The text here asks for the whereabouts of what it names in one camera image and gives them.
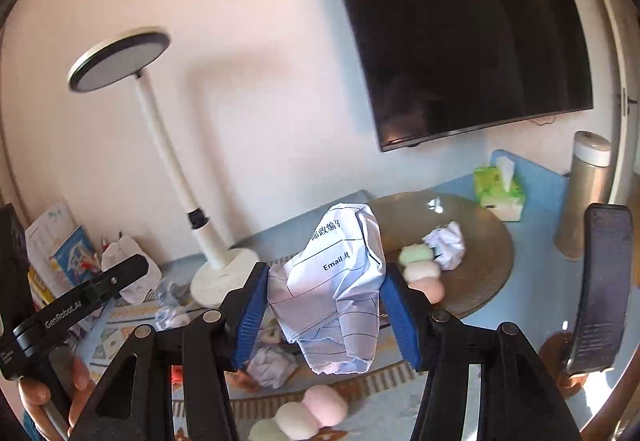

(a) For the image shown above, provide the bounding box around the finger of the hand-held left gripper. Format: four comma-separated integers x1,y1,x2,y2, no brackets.
82,255,150,307

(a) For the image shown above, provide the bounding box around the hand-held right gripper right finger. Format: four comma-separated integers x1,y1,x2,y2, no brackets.
382,266,583,441

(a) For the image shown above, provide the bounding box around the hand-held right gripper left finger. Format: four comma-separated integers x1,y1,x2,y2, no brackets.
75,261,273,441

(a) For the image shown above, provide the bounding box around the brown glass bowl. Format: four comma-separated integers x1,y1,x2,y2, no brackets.
370,192,516,322

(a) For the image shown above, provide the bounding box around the person's left hand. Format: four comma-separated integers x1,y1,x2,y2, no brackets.
17,355,97,437

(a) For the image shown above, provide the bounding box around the patterned woven mat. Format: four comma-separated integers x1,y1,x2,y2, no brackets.
65,261,426,441

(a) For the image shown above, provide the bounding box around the white desk lamp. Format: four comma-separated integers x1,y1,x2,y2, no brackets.
67,26,261,307

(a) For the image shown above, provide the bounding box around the pastel dango toy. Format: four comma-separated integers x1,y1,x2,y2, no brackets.
397,243,446,306
247,383,349,441

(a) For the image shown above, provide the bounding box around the small crumpled white paper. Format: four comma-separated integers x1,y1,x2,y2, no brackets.
422,221,467,270

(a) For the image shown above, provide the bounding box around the green tissue box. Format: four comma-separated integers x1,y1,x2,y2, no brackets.
472,156,527,222

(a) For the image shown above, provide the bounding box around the black flat device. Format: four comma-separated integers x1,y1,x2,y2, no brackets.
565,204,635,377

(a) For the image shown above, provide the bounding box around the gold thermos bottle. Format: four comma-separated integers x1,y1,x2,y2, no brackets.
553,131,613,262

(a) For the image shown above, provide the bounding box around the black wall television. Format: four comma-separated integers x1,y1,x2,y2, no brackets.
314,0,594,153

